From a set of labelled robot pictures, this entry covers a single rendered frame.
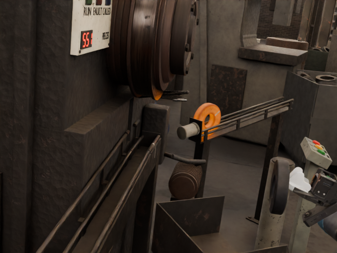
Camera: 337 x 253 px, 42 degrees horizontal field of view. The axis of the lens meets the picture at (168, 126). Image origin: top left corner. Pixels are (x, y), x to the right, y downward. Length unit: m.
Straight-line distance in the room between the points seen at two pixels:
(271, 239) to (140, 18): 1.44
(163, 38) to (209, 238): 0.59
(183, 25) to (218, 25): 2.85
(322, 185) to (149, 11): 0.68
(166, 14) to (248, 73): 2.86
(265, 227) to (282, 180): 1.11
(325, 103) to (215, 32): 1.27
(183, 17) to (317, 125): 2.36
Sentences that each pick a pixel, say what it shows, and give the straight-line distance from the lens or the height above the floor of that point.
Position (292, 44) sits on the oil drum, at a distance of 6.26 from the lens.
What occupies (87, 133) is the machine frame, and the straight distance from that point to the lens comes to 1.14.
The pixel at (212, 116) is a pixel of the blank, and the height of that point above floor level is 0.72.
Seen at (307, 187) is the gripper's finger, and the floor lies 0.75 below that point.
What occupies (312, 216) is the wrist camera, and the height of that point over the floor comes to 0.67.
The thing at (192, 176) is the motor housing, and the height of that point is 0.52.
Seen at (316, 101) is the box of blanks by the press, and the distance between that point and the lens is 3.53.
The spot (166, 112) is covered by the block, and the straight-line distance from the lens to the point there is 1.77.
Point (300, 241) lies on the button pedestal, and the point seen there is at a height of 0.11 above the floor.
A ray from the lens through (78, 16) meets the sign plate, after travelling 1.10.
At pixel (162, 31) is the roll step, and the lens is 1.33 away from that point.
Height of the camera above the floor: 1.21
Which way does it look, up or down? 16 degrees down
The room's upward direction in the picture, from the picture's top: 7 degrees clockwise
